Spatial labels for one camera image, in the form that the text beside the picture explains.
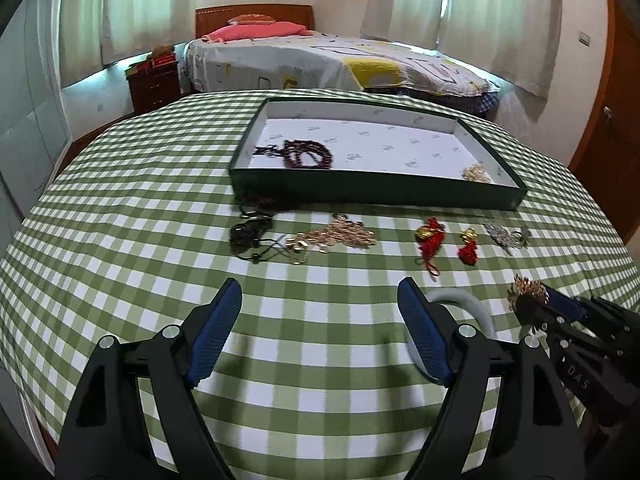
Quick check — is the blue checked mattress cover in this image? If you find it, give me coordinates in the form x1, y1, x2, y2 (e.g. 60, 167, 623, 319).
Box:
440, 91, 501, 113

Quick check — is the green checked tablecloth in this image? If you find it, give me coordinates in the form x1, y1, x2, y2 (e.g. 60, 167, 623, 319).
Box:
0, 87, 640, 480

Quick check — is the dark red bead necklace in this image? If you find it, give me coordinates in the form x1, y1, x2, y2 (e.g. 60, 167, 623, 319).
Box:
254, 139, 333, 170

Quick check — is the white jade bangle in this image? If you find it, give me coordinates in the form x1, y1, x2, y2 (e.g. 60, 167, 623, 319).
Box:
407, 288, 497, 378

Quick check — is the wide white curtain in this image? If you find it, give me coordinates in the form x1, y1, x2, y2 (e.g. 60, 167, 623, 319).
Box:
59, 0, 198, 67

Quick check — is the narrow white curtain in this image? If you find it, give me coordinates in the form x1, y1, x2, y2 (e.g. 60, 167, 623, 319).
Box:
360, 0, 448, 48

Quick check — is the glossy white wardrobe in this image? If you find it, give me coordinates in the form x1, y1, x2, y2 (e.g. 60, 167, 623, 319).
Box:
0, 0, 76, 241

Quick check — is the wooden door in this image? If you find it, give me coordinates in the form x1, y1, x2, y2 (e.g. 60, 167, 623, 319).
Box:
567, 0, 640, 246

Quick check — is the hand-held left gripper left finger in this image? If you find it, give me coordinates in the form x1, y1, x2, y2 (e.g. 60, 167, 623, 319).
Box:
54, 277, 244, 480

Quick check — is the dark wooden nightstand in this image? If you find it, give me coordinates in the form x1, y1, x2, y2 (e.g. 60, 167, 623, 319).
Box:
126, 62, 182, 116

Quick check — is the red tassel knot charm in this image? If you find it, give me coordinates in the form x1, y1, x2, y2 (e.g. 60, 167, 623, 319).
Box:
415, 217, 447, 277

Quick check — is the small red gold charm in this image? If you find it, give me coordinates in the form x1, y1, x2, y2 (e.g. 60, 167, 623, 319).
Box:
457, 227, 479, 264

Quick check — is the pale gold chain pile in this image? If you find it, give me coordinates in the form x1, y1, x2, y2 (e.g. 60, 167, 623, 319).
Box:
461, 162, 493, 184

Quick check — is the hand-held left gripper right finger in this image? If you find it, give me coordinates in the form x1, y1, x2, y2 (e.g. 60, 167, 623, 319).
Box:
397, 276, 587, 480

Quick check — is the rose gold chain pile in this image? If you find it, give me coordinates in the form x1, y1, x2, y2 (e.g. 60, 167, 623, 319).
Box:
305, 214, 378, 251

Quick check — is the pink pillow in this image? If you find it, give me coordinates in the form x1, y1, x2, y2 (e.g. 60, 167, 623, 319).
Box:
201, 21, 313, 43

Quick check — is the black cord necklace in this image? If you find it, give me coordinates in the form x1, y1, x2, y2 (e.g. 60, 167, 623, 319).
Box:
229, 192, 300, 266

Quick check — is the green jewelry tray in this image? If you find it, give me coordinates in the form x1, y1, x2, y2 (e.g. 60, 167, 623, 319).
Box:
229, 97, 530, 211

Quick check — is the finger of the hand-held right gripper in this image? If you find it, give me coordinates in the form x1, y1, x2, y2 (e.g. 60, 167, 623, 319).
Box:
517, 300, 557, 335
539, 284, 596, 323

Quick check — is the long white curtain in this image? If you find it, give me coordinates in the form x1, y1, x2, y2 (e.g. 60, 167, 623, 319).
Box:
437, 0, 563, 98

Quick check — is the wooden bed headboard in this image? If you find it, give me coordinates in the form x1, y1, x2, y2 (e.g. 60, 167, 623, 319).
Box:
195, 4, 315, 40

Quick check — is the patterned bed sheet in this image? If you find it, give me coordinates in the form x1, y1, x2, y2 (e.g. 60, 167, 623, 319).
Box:
182, 31, 501, 98

